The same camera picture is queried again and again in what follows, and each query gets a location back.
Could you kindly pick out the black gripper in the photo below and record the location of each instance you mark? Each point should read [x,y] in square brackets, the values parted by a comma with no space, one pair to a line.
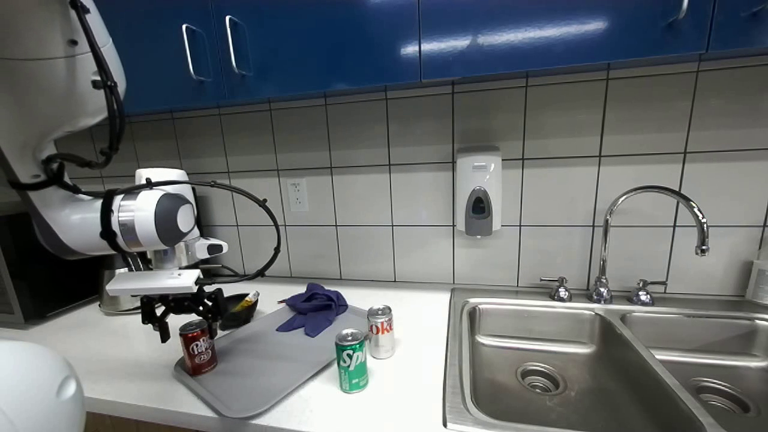
[182,302]

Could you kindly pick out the red Dr Pepper can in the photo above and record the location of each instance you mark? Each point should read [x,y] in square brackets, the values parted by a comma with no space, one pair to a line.
[197,352]

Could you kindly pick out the green Sprite can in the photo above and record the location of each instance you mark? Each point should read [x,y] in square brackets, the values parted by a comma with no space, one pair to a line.
[350,362]

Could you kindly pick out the silver Diet Coke can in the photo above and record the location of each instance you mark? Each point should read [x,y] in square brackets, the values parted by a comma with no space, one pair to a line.
[379,336]

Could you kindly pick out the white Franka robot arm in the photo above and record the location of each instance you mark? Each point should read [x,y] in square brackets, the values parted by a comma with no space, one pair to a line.
[48,79]

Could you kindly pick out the grey plastic tray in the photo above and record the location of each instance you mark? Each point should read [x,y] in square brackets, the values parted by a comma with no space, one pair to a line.
[255,376]

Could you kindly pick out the black bowl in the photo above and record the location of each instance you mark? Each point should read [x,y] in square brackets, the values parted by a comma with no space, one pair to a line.
[241,318]

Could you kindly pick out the yellow item in bowl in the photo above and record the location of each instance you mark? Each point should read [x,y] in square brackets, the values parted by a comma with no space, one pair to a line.
[246,302]

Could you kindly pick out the stainless steel carafe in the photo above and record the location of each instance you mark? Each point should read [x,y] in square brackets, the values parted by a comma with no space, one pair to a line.
[121,305]

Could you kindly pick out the wooden lower cabinet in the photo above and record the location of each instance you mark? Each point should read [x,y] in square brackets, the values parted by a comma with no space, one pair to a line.
[145,422]

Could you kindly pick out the blue cloth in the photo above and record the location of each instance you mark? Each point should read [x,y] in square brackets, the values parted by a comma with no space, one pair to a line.
[314,307]

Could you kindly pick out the black microwave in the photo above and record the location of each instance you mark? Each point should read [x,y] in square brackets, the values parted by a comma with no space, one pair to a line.
[39,292]

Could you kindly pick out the stainless steel double sink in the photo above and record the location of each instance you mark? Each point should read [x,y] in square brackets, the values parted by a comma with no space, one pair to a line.
[577,376]

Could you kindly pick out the blue upper cabinets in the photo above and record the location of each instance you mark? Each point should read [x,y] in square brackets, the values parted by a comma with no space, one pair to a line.
[481,36]

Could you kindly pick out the chrome gooseneck faucet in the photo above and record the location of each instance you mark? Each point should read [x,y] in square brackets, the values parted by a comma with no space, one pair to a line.
[605,241]

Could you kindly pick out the translucent soap bottle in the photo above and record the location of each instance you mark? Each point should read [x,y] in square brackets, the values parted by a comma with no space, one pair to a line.
[759,280]

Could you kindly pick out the white wall outlet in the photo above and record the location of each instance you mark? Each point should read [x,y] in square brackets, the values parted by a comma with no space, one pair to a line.
[297,194]

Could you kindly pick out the white wall soap dispenser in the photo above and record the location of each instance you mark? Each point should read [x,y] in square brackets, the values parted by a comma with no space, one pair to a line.
[479,192]

